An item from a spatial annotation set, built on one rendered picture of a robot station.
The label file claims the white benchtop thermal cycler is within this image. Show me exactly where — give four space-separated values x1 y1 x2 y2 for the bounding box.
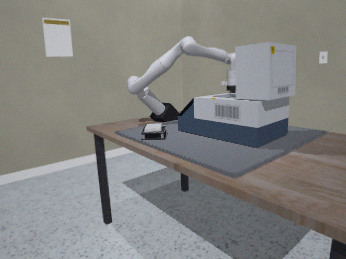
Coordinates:
178 42 296 147

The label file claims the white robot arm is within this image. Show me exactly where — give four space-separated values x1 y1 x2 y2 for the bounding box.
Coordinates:
127 36 236 115

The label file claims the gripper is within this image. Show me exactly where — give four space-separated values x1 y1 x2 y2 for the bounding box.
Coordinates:
227 85 236 93

